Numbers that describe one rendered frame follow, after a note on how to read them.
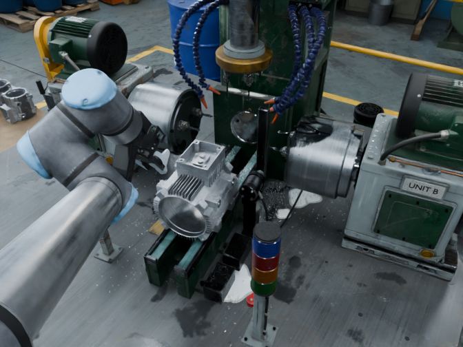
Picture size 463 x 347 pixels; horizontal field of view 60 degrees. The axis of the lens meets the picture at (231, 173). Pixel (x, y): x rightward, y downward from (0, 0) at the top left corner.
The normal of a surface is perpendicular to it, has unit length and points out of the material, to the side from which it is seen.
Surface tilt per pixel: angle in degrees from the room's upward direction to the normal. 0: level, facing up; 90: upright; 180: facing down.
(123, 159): 58
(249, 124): 90
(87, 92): 25
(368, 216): 90
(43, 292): 74
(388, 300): 0
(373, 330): 0
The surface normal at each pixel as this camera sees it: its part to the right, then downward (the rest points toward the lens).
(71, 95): -0.15, -0.44
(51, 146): 0.21, 0.08
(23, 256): 0.27, -0.94
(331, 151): -0.29, -0.17
